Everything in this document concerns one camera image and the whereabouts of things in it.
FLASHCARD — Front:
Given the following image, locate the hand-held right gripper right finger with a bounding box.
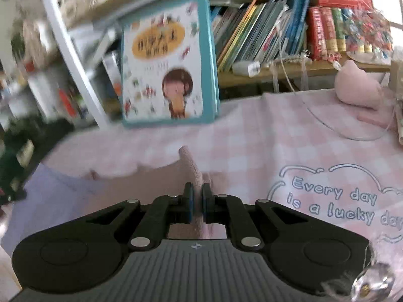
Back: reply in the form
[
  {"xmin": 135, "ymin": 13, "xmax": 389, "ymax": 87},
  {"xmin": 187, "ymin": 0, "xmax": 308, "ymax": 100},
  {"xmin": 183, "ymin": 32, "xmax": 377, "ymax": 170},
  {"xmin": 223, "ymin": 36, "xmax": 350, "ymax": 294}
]
[{"xmin": 202, "ymin": 182, "xmax": 311, "ymax": 250}]

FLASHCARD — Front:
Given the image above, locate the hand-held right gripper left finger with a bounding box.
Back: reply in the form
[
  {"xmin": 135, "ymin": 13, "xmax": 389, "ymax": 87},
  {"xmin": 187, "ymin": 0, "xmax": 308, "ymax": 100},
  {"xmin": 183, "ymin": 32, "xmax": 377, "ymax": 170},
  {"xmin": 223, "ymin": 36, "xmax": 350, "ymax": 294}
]
[{"xmin": 85, "ymin": 182, "xmax": 194, "ymax": 251}]

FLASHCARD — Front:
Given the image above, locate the lavender and beige sweatshirt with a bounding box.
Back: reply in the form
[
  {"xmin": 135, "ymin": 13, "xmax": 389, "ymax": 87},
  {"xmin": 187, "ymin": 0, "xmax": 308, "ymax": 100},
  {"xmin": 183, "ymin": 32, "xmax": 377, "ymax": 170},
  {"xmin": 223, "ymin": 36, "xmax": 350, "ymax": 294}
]
[{"xmin": 0, "ymin": 145, "xmax": 230, "ymax": 258}]

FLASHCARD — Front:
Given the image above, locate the pink checked printed tablecloth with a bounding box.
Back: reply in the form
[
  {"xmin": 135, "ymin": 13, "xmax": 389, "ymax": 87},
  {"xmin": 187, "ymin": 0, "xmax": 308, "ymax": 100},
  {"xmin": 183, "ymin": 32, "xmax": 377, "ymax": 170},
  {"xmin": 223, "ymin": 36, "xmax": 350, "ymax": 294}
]
[{"xmin": 0, "ymin": 89, "xmax": 403, "ymax": 302}]

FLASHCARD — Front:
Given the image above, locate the teal bordered picture book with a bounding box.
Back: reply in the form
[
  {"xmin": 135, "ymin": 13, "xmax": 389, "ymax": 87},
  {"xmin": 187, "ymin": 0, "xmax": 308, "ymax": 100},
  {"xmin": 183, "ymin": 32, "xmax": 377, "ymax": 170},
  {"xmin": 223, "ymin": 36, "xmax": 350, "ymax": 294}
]
[{"xmin": 119, "ymin": 0, "xmax": 221, "ymax": 128}]

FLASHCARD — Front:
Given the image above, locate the white charger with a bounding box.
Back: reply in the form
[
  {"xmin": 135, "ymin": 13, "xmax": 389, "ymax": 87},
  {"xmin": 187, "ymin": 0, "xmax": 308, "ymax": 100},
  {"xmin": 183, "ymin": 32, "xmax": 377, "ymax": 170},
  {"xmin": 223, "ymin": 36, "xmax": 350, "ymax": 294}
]
[{"xmin": 232, "ymin": 60, "xmax": 262, "ymax": 77}]

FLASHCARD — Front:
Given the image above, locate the wooden bookshelf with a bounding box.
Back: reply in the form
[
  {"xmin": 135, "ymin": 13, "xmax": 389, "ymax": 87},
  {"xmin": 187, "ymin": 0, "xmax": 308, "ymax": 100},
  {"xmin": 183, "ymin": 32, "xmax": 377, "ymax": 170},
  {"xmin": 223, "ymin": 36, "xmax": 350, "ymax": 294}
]
[{"xmin": 63, "ymin": 0, "xmax": 403, "ymax": 92}]

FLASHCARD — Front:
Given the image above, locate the row of thin books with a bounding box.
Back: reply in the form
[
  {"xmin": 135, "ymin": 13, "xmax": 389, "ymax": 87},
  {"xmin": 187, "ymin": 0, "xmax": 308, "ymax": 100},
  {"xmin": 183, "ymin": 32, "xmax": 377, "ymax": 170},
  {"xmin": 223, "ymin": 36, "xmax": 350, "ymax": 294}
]
[{"xmin": 210, "ymin": 0, "xmax": 312, "ymax": 72}]

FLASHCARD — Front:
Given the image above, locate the clear crystal ornament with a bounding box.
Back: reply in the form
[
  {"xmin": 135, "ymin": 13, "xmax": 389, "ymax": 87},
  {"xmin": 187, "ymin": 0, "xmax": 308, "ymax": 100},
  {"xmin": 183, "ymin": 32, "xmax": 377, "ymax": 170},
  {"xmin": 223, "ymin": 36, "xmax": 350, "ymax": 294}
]
[{"xmin": 321, "ymin": 242, "xmax": 398, "ymax": 302}]

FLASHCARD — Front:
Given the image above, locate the pink plush toy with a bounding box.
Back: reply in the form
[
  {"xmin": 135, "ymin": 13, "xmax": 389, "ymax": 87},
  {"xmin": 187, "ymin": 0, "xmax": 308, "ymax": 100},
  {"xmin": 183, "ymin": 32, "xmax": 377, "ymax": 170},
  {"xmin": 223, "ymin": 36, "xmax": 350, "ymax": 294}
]
[{"xmin": 334, "ymin": 60, "xmax": 384, "ymax": 110}]

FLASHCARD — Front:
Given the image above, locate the red hardcover book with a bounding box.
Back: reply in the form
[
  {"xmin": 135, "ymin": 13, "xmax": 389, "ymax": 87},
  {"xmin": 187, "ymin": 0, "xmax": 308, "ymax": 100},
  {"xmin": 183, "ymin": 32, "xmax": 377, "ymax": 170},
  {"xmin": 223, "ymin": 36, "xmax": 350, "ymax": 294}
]
[
  {"xmin": 306, "ymin": 6, "xmax": 323, "ymax": 61},
  {"xmin": 319, "ymin": 6, "xmax": 336, "ymax": 54}
]

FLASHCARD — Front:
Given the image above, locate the green hardcover book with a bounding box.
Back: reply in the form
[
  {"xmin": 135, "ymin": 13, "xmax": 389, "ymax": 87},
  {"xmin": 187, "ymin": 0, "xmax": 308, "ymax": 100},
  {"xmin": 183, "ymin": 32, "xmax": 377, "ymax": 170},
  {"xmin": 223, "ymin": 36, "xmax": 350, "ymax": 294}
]
[{"xmin": 331, "ymin": 8, "xmax": 347, "ymax": 53}]

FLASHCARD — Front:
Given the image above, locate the bag of colourful sweets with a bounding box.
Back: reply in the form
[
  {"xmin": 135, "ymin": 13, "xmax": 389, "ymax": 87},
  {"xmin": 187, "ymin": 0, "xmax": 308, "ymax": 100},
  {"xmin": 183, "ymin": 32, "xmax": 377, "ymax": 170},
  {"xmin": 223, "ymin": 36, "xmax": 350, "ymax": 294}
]
[{"xmin": 343, "ymin": 8, "xmax": 395, "ymax": 55}]

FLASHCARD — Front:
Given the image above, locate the white cable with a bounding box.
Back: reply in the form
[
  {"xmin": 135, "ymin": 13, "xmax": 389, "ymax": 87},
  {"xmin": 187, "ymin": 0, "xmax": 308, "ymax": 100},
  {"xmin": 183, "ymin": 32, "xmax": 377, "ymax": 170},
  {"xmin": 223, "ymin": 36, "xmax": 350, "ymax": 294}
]
[{"xmin": 273, "ymin": 0, "xmax": 395, "ymax": 141}]

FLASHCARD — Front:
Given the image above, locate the white shelf post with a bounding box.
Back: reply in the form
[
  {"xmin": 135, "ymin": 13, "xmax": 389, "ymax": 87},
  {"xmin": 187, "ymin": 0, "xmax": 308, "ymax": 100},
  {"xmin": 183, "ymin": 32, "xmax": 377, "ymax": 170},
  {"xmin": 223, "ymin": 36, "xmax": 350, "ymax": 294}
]
[{"xmin": 37, "ymin": 0, "xmax": 110, "ymax": 127}]

